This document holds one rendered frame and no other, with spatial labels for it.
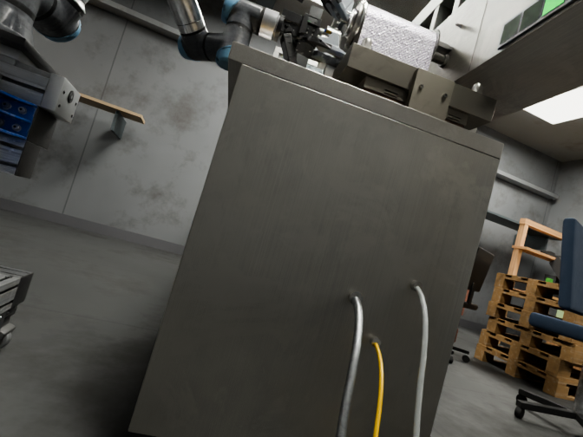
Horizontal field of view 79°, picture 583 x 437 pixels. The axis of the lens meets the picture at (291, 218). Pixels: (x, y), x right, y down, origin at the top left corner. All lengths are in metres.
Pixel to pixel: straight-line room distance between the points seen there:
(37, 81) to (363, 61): 0.79
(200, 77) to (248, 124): 4.27
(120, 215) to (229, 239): 4.07
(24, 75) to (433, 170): 1.00
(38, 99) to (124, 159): 3.73
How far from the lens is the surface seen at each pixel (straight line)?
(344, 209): 0.77
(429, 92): 0.96
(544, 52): 1.11
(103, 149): 4.85
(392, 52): 1.21
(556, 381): 3.40
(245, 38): 1.09
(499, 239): 6.99
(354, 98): 0.82
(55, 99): 1.10
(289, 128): 0.77
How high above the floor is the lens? 0.53
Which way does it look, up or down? 4 degrees up
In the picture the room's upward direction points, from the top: 16 degrees clockwise
